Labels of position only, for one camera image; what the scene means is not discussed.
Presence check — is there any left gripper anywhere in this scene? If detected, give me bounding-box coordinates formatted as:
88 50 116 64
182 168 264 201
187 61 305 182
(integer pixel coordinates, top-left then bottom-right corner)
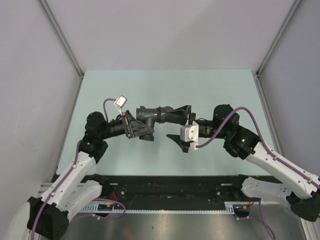
99 110 154 140

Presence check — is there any grey pipe tee fitting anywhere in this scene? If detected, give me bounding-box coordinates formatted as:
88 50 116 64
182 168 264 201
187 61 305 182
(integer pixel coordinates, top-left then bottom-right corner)
138 106 176 143

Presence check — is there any large grey pipe adapter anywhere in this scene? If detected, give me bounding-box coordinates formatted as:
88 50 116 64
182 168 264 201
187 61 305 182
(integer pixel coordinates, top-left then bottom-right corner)
136 106 163 123

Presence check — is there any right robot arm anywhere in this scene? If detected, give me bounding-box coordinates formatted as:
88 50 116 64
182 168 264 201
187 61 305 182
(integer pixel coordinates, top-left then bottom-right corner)
167 104 320 222

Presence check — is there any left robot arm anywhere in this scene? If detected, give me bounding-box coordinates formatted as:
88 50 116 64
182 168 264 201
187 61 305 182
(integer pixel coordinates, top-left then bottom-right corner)
27 111 154 240

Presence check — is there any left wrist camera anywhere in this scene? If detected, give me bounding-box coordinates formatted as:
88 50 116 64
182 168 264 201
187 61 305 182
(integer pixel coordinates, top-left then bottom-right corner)
114 95 128 114

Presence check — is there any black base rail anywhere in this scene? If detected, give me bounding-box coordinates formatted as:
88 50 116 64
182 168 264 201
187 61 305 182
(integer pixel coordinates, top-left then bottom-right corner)
84 174 258 210

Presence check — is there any white slotted cable duct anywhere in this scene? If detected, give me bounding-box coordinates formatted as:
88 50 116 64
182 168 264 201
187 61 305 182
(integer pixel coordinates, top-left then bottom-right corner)
78 202 252 215

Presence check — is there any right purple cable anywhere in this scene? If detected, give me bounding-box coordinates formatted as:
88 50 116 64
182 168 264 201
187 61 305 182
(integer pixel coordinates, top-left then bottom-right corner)
194 106 320 238

